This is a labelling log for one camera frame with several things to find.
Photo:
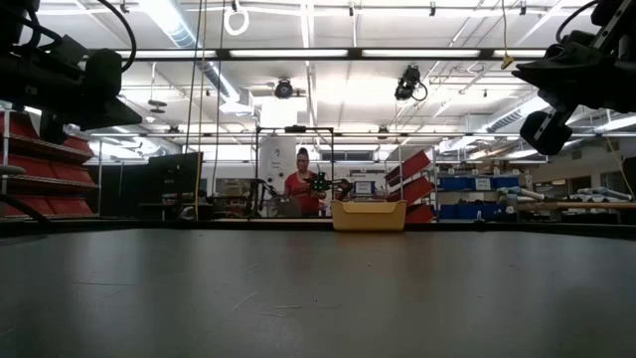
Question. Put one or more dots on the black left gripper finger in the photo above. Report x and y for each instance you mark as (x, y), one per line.
(119, 107)
(114, 124)

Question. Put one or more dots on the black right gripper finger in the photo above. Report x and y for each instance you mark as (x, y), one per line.
(551, 67)
(559, 94)

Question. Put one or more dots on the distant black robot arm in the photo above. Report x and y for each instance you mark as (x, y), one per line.
(258, 191)
(330, 185)

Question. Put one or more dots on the black ceiling disc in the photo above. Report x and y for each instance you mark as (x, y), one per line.
(157, 103)

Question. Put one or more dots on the hanging yellow hook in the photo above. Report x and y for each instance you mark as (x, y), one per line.
(507, 62)

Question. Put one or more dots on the black computer monitor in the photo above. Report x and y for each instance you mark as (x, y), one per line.
(174, 174)

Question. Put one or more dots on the red bin shelving rack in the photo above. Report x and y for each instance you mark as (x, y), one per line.
(49, 171)

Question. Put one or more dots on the grey material roll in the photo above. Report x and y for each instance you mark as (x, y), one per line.
(606, 193)
(522, 193)

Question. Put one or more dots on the wooden workbench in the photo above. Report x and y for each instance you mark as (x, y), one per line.
(571, 204)

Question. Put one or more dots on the blue bin shelf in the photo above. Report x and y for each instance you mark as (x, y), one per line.
(454, 183)

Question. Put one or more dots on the tilted red bin rack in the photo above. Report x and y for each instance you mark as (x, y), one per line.
(410, 166)

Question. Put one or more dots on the white pillar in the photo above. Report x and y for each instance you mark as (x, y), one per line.
(278, 159)

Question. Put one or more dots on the person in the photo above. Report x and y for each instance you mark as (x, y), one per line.
(298, 191)

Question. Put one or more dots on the small display screen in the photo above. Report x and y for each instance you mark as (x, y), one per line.
(364, 187)

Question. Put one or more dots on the yellow plastic bin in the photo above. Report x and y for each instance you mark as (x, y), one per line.
(367, 216)

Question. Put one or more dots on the round black ceiling camera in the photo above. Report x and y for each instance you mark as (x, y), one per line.
(283, 89)

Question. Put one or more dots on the black metal cell frame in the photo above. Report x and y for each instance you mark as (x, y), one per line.
(295, 128)

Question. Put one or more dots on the black overhead frame bar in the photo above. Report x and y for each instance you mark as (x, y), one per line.
(355, 53)

